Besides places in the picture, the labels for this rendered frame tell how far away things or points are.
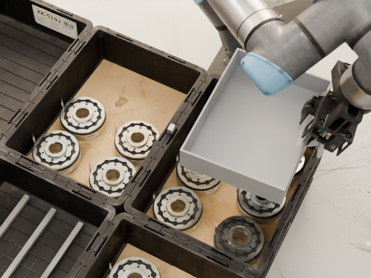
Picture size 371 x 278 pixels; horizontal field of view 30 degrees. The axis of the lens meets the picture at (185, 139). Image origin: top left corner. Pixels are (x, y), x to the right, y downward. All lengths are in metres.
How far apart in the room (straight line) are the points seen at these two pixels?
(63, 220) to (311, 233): 0.57
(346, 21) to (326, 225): 0.71
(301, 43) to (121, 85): 0.72
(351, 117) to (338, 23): 0.16
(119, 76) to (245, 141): 0.48
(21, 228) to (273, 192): 0.55
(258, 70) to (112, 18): 1.00
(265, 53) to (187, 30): 0.93
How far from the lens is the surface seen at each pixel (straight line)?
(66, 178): 1.41
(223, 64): 1.76
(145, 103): 1.63
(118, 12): 2.00
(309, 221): 1.65
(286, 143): 1.32
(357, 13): 1.04
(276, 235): 1.36
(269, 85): 1.04
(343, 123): 1.12
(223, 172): 1.24
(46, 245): 1.46
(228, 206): 1.49
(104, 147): 1.56
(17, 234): 1.49
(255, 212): 1.45
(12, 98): 1.68
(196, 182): 1.48
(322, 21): 1.04
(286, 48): 1.04
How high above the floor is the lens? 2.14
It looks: 56 degrees down
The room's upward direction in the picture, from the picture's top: 3 degrees clockwise
